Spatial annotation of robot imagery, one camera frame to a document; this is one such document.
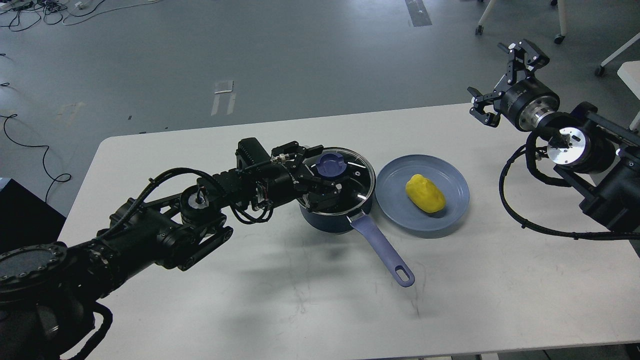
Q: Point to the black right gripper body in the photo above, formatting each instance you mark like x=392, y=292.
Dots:
x=528, y=101

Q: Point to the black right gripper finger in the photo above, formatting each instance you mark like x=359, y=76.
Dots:
x=486, y=108
x=523, y=59

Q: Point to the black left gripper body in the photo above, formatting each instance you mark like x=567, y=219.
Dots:
x=276, y=188

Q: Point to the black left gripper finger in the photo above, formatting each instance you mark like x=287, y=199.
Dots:
x=290, y=156
x=320, y=195

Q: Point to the glass pot lid blue knob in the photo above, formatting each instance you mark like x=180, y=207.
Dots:
x=358, y=191

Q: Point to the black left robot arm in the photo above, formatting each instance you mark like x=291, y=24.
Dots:
x=50, y=291

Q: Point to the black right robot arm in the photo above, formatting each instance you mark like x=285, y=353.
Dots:
x=579, y=149

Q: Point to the white chair legs with casters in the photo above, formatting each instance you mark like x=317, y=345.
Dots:
x=560, y=8

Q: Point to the blue plate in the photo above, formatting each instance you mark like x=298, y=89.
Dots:
x=395, y=204

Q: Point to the white table leg right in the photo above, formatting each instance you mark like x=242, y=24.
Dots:
x=629, y=73

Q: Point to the black box at left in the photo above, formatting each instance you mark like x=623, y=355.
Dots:
x=25, y=219

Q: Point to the dark blue saucepan purple handle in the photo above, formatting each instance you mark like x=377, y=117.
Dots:
x=366, y=226

